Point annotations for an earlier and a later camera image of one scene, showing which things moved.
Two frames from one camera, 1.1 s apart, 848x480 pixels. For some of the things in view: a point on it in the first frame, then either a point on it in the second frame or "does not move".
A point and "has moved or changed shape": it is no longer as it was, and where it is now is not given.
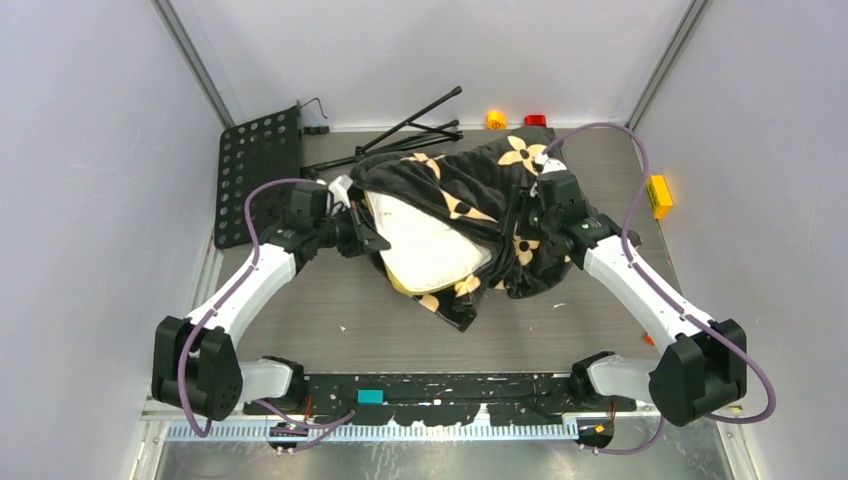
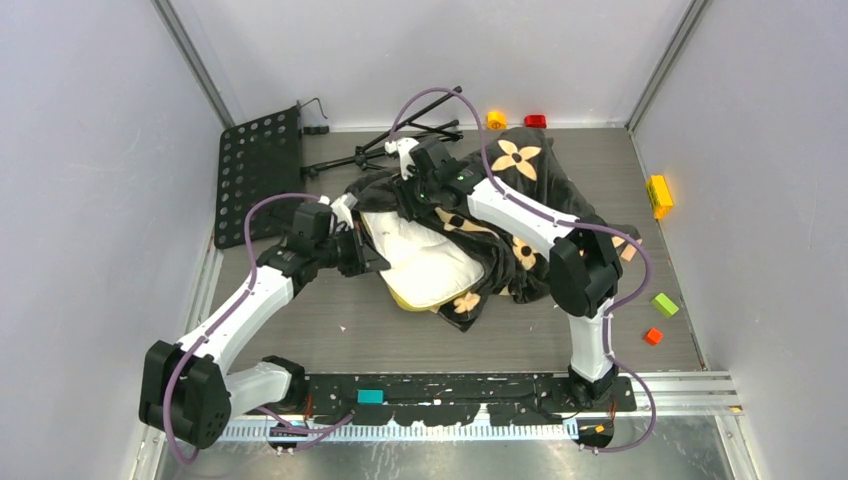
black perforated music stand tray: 258,150 does not move
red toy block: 535,120 does not move
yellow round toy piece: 496,120 does not move
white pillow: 425,257 has moved or changed shape
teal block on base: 370,396 does not move
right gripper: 518,197 to 407,201
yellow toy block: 660,196 does not move
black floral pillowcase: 477,189 has moved or changed shape
